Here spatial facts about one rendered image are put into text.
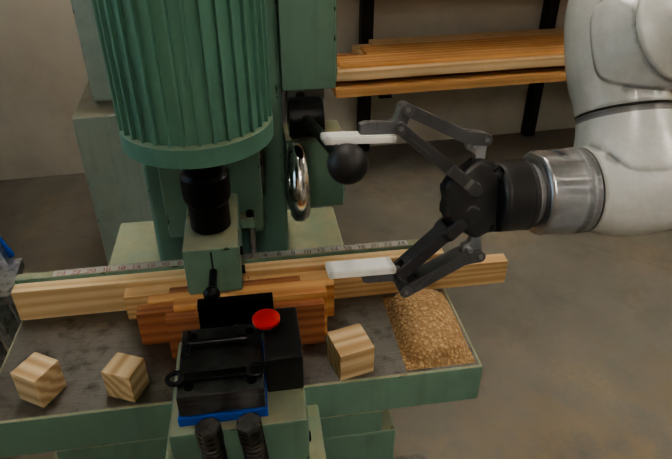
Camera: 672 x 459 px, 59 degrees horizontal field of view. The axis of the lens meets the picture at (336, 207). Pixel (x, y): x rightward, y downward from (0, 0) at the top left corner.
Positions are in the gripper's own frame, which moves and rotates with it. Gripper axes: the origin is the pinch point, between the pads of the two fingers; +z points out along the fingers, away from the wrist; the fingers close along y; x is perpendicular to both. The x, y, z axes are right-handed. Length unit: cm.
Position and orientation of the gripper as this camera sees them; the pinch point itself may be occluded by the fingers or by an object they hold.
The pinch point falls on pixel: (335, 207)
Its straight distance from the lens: 59.1
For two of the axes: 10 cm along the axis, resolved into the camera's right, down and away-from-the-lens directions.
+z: -9.9, 0.7, -1.3
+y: -0.3, -9.5, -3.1
